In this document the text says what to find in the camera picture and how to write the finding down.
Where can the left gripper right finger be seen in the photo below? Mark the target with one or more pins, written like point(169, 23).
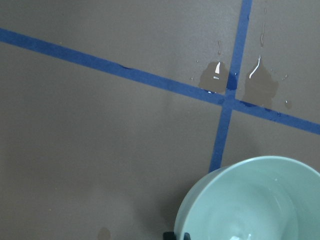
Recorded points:
point(186, 236)

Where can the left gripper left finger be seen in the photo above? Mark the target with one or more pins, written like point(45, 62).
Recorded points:
point(169, 235)

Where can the mint green ceramic bowl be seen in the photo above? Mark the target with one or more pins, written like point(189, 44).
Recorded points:
point(262, 198)

